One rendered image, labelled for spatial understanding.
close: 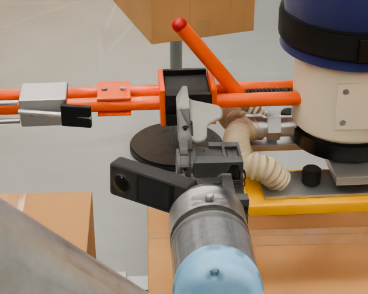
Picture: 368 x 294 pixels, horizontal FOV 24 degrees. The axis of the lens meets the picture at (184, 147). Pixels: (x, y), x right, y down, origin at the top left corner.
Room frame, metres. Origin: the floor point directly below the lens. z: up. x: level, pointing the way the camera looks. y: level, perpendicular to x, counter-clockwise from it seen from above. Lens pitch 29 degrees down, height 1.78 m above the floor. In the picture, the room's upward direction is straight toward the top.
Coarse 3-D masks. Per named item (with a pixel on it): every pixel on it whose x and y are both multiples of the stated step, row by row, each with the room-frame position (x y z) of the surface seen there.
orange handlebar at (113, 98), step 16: (128, 80) 1.19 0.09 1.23; (272, 80) 1.20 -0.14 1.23; (288, 80) 1.20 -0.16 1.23; (0, 96) 1.16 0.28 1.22; (16, 96) 1.16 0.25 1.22; (80, 96) 1.17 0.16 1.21; (96, 96) 1.17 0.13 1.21; (112, 96) 1.14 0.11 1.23; (128, 96) 1.14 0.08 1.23; (144, 96) 1.15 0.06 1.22; (224, 96) 1.15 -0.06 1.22; (240, 96) 1.15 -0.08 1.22; (256, 96) 1.15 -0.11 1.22; (272, 96) 1.15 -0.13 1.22; (288, 96) 1.15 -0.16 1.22; (0, 112) 1.12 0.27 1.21; (16, 112) 1.12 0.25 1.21; (112, 112) 1.14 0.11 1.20; (128, 112) 1.14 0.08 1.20
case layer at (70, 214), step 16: (48, 192) 1.96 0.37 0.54; (64, 192) 1.96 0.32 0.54; (80, 192) 1.96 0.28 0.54; (32, 208) 1.88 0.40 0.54; (48, 208) 1.88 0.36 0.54; (64, 208) 1.88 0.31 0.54; (80, 208) 1.88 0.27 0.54; (48, 224) 1.81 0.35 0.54; (64, 224) 1.81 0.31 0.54; (80, 224) 1.81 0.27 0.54; (80, 240) 1.73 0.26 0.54
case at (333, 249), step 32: (160, 224) 1.21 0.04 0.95; (256, 224) 1.21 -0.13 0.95; (288, 224) 1.21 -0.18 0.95; (320, 224) 1.21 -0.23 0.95; (352, 224) 1.21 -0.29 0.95; (160, 256) 1.12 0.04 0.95; (256, 256) 1.12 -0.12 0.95; (288, 256) 1.12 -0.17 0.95; (320, 256) 1.12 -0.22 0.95; (352, 256) 1.12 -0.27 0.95; (160, 288) 1.04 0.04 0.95; (288, 288) 1.04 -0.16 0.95; (320, 288) 1.04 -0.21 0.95; (352, 288) 1.04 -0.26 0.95
